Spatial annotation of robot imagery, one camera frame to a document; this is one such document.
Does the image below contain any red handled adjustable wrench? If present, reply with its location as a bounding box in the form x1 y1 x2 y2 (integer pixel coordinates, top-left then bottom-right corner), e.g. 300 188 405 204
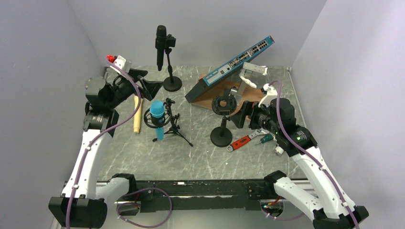
226 128 269 152

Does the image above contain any black shock mount desk stand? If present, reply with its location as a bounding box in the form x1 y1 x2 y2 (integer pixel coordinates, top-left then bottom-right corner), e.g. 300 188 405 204
210 89 237 147

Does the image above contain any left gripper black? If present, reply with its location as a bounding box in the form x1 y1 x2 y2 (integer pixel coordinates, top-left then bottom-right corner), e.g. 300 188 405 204
107 68 164 109

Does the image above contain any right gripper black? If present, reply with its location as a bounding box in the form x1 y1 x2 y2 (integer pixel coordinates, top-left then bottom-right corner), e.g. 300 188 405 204
230 100 281 135

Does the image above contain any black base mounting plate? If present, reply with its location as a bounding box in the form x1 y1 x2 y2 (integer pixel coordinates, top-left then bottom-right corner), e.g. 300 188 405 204
118 179 283 215

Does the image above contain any blue network switch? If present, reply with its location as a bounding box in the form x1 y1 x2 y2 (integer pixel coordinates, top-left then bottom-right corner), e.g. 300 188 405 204
185 36 275 103

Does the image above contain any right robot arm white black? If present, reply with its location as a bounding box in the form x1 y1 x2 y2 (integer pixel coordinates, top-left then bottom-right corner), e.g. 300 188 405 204
231 98 369 229

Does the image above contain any black tripod shock mount stand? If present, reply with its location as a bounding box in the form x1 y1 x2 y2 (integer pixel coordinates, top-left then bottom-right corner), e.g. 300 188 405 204
143 98 193 147

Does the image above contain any wooden board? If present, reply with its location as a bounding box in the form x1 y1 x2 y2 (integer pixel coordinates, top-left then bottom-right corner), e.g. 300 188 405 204
192 79 266 115

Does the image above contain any blue microphone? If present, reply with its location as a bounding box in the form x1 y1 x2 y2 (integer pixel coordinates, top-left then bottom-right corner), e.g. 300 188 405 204
149 100 165 140

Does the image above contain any white small plug part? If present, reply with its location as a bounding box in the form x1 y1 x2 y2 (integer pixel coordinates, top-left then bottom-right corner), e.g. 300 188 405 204
274 146 284 155

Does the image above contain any cream yellow microphone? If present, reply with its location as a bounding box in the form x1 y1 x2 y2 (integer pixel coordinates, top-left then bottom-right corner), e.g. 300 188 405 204
133 95 143 134

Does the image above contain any green handled screwdriver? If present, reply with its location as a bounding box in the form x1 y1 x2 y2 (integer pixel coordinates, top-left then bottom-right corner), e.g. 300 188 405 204
257 134 274 145

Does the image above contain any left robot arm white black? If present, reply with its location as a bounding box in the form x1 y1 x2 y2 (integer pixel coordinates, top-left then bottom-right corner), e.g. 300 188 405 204
48 69 162 229

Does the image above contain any white metal bracket stand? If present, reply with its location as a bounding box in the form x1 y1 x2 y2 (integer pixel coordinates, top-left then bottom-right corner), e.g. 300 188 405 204
235 62 268 104

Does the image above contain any black round base stand rear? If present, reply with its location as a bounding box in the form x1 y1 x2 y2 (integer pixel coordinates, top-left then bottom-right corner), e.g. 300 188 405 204
163 34 182 92

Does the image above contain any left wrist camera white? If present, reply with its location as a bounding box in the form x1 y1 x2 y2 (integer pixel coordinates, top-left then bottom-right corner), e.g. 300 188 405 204
106 55 132 74

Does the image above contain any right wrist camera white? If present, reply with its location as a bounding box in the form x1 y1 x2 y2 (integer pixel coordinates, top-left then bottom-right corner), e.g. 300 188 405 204
258 83 278 107

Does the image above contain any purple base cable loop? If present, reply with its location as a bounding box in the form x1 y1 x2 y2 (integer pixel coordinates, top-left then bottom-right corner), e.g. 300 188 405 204
116 187 173 229

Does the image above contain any black microphone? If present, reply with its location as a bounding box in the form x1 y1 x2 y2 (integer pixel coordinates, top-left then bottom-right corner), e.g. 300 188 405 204
155 25 167 71

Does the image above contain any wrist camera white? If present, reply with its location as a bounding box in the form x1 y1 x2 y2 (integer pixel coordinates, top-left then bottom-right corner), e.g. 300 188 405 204
258 83 278 107
106 55 132 74

